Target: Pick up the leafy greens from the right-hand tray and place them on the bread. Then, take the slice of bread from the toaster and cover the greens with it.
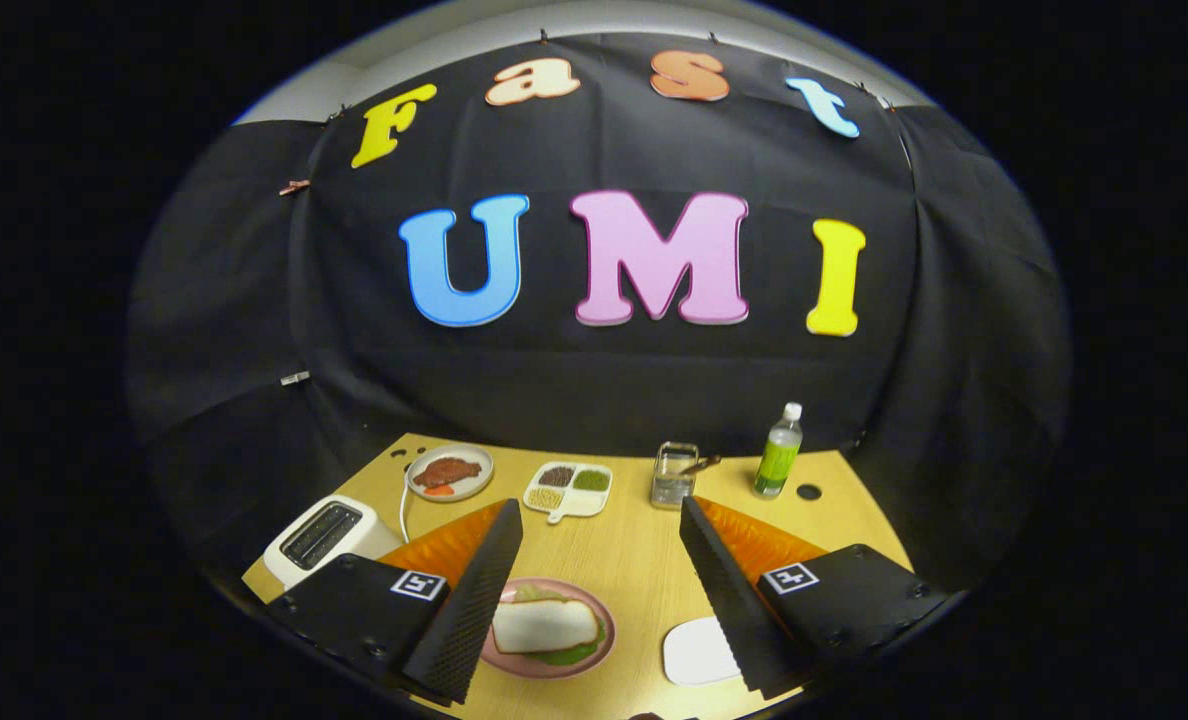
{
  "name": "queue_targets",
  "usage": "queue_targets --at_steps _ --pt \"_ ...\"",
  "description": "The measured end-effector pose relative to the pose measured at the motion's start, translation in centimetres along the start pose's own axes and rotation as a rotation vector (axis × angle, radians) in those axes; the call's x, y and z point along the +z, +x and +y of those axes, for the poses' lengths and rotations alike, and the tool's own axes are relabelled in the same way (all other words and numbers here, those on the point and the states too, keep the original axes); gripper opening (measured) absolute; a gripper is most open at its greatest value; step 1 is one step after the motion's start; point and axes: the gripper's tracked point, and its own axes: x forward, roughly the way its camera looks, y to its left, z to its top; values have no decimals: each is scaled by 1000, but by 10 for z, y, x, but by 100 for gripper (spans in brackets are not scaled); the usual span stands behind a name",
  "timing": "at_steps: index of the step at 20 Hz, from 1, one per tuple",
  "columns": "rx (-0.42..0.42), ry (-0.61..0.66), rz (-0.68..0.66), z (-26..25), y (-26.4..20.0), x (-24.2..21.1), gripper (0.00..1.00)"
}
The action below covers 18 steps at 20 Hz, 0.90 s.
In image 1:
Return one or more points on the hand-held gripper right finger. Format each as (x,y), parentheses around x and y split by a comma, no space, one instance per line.
(729,600)

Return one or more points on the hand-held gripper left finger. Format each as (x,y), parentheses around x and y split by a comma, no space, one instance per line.
(474,610)

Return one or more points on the plain bread slice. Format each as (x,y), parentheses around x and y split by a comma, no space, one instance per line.
(544,625)

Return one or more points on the green lettuce leaf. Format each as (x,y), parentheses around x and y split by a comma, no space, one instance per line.
(569,657)

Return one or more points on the white square plate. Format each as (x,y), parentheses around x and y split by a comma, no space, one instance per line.
(699,650)

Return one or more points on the white toaster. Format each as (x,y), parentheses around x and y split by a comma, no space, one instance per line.
(379,535)

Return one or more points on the pink round plate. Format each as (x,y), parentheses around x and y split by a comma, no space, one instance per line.
(602,612)

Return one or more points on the brown meat pieces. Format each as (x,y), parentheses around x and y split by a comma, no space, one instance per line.
(449,471)

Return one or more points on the green label plastic bottle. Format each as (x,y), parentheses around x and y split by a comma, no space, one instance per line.
(776,465)

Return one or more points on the white divided condiment dish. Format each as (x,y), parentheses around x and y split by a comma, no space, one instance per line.
(579,503)

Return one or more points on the round cream plate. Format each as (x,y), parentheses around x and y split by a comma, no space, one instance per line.
(481,455)

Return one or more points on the black backdrop cloth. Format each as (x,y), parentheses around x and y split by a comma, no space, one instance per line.
(554,400)

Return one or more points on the silver cloth clip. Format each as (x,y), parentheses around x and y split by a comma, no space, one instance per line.
(295,378)

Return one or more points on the red cloth clip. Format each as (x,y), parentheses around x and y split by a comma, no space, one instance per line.
(294,187)

